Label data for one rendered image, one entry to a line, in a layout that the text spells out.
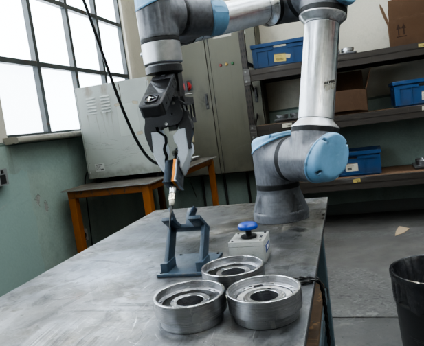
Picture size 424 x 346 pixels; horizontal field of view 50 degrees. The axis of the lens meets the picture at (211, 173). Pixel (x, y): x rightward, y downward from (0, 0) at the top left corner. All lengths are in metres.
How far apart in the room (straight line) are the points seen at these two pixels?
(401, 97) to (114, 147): 2.43
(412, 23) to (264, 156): 3.17
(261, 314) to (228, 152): 3.99
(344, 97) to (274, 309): 3.58
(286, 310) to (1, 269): 2.21
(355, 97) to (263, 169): 2.99
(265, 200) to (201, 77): 3.50
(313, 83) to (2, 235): 2.01
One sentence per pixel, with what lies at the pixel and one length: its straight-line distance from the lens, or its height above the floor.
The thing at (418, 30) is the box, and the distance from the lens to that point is 4.23.
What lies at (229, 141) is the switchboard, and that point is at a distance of 4.56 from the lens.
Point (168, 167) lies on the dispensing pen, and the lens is 0.86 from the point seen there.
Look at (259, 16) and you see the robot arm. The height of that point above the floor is 1.33.
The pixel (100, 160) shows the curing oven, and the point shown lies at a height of 0.93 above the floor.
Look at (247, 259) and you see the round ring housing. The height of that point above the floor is 0.84.
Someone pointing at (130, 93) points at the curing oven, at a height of 1.34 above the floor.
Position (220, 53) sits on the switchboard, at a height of 1.74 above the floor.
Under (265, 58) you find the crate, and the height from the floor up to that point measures 1.59.
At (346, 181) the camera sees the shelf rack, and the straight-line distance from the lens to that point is 4.11.
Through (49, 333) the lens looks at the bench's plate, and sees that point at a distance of 0.76.
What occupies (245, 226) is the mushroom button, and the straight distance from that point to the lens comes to 0.90.
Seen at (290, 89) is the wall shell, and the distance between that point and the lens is 4.70.
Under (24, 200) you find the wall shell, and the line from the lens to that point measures 2.85.
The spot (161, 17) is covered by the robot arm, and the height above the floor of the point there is 1.28.
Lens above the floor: 1.08
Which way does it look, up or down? 6 degrees down
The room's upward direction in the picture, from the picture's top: 8 degrees counter-clockwise
